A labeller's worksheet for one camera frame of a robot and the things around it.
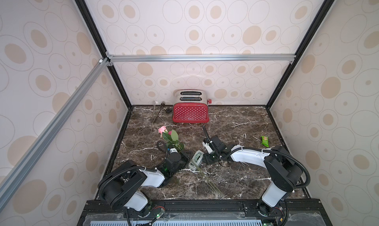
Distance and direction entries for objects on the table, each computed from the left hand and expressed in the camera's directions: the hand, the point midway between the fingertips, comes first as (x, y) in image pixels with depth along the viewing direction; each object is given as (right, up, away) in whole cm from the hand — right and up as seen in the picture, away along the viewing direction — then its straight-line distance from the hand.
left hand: (198, 151), depth 84 cm
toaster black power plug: (-22, +25, +31) cm, 45 cm away
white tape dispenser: (-1, -6, +3) cm, 7 cm away
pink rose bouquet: (-15, +7, +1) cm, 17 cm away
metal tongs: (-27, +30, +33) cm, 52 cm away
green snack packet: (+45, +4, +14) cm, 47 cm away
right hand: (+7, -5, +7) cm, 12 cm away
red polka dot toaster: (-4, +27, +13) cm, 30 cm away
